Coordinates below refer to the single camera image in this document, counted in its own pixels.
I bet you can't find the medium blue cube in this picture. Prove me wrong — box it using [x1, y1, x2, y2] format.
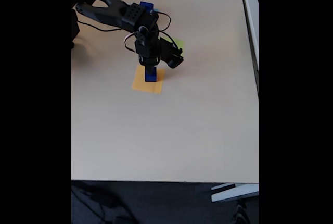
[144, 70, 158, 82]

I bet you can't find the orange paper square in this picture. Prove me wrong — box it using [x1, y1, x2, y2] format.
[131, 64, 166, 95]

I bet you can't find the green paper square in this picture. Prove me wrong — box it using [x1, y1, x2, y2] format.
[170, 38, 186, 50]

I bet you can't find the large blue cube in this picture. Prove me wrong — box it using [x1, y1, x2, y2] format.
[139, 1, 155, 14]

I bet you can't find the white neighbouring desk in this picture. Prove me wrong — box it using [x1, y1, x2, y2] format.
[238, 0, 259, 96]

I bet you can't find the white table foot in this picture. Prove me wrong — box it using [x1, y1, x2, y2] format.
[210, 182, 259, 203]

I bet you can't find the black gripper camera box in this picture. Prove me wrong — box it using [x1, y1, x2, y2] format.
[158, 37, 185, 69]

